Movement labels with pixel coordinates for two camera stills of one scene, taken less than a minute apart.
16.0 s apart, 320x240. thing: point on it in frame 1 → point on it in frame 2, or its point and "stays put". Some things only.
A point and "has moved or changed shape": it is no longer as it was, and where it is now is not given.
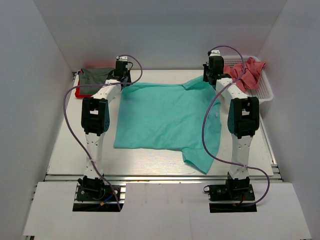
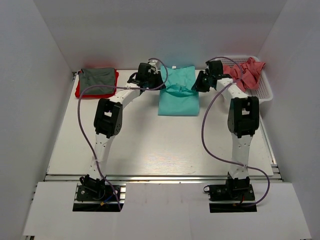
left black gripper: x=129 y=73 → x=159 y=82
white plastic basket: x=264 y=92 stays put
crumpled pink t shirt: x=250 y=78 stays put
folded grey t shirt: x=93 y=75 stays put
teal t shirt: x=171 y=116 has moved or changed shape
